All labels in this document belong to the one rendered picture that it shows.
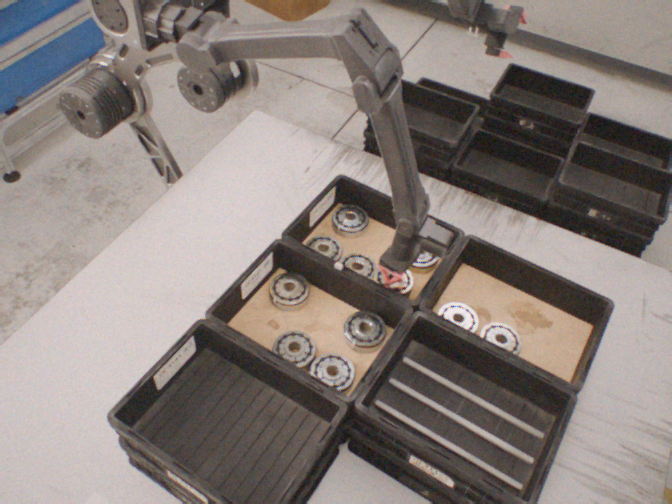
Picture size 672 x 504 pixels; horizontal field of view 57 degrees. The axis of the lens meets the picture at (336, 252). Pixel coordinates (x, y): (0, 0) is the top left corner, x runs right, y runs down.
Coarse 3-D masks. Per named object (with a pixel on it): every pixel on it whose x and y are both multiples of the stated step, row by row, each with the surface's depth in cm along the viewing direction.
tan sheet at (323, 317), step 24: (264, 288) 158; (312, 288) 159; (240, 312) 153; (264, 312) 153; (288, 312) 154; (312, 312) 154; (336, 312) 155; (264, 336) 149; (312, 336) 150; (336, 336) 150; (360, 360) 146
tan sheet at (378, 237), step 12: (324, 228) 173; (372, 228) 175; (384, 228) 175; (348, 240) 171; (360, 240) 171; (372, 240) 172; (384, 240) 172; (348, 252) 168; (360, 252) 168; (372, 252) 169; (420, 276) 164; (420, 288) 161
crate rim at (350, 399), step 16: (304, 256) 154; (336, 272) 151; (368, 288) 148; (400, 304) 145; (400, 320) 142; (240, 336) 137; (272, 352) 134; (384, 352) 136; (368, 368) 133; (320, 384) 130; (352, 400) 128
